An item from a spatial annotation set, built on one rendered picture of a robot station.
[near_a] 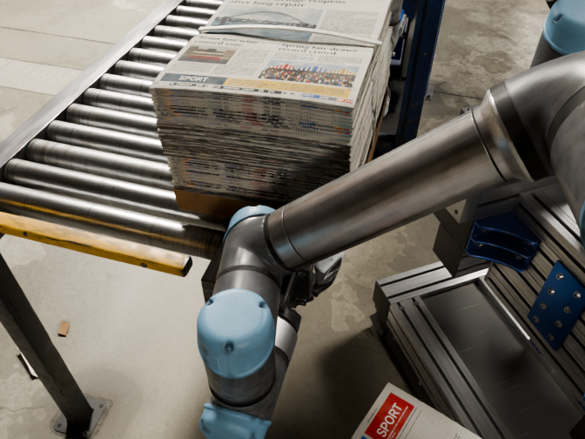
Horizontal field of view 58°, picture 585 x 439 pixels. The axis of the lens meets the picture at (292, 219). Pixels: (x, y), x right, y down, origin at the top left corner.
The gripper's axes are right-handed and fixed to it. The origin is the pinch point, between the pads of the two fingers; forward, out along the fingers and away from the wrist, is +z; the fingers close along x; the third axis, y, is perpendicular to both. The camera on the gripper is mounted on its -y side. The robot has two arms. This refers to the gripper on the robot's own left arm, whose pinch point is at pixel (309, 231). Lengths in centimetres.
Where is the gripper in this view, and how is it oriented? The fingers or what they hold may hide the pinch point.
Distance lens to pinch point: 83.1
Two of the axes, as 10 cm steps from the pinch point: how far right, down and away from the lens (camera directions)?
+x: -9.6, -1.8, 2.1
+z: 2.8, -6.8, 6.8
